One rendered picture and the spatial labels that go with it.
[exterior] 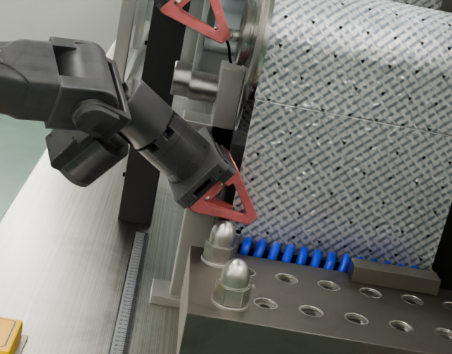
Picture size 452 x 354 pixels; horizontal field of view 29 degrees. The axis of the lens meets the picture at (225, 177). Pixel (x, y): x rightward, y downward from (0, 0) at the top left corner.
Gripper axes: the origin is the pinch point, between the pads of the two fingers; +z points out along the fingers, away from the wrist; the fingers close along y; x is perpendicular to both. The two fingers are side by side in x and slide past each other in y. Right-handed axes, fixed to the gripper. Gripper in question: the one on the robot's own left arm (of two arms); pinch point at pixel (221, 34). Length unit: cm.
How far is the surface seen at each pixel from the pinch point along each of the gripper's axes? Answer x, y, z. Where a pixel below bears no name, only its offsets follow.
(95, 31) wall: -110, -549, -24
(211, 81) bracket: -4.4, -0.5, 3.5
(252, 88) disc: -0.7, 6.8, 6.1
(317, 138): 1.4, 8.0, 14.5
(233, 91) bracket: -3.1, 0.5, 5.8
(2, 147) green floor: -145, -330, -6
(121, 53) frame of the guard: -27, -94, -5
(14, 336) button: -34.7, 17.2, 9.0
